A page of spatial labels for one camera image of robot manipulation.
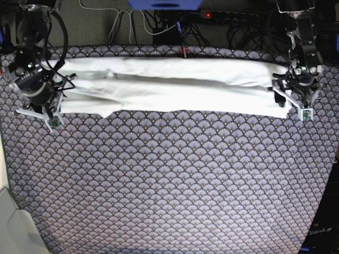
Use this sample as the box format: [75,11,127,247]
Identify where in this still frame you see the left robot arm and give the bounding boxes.
[272,1,323,111]

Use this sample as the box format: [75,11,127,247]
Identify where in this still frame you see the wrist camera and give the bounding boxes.
[46,116,64,132]
[298,107,314,121]

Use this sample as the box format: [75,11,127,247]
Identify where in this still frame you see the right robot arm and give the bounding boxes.
[4,1,77,128]

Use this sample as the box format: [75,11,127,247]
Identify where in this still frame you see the black power adapter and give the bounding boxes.
[153,28,182,46]

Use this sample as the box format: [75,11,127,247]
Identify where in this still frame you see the black power strip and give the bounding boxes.
[199,10,260,24]

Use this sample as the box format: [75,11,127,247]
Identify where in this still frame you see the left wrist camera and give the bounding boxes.
[298,107,314,121]

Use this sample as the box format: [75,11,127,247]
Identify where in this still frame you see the patterned grey table cloth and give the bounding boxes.
[1,62,338,253]

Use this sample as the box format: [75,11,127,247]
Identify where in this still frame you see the white cable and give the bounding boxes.
[79,0,177,45]

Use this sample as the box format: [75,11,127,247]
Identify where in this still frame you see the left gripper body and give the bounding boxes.
[272,71,322,108]

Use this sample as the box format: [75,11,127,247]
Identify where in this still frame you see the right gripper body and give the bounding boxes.
[15,74,77,122]

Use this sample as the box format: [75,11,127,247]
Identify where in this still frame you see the blue box at top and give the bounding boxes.
[128,0,203,11]

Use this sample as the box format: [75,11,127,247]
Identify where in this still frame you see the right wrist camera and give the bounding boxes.
[46,116,64,132]

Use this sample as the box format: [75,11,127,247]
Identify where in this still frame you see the red clamp at table edge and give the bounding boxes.
[180,46,189,59]

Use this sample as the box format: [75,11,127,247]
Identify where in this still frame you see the white printed T-shirt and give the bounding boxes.
[60,57,292,119]

